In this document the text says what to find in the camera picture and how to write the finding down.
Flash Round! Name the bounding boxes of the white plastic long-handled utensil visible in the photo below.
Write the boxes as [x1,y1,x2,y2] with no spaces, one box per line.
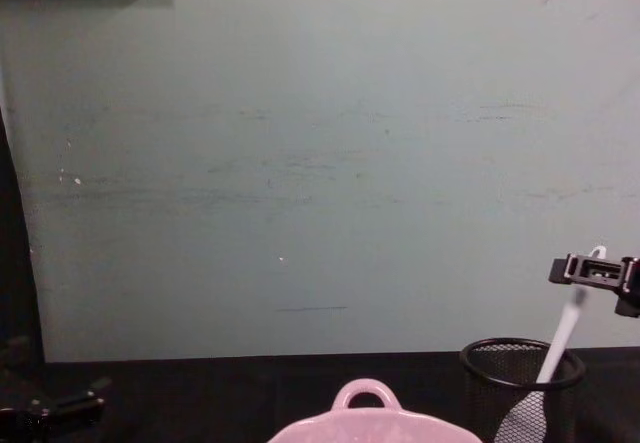
[493,244,610,443]

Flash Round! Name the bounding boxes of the black table cloth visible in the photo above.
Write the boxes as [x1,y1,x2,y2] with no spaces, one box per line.
[0,346,640,443]

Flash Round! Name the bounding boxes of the black mesh pen holder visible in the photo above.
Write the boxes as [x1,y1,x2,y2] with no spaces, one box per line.
[459,337,588,443]

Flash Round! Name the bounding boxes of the pink ceramic dish with handle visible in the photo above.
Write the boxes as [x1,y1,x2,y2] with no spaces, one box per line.
[267,376,484,443]

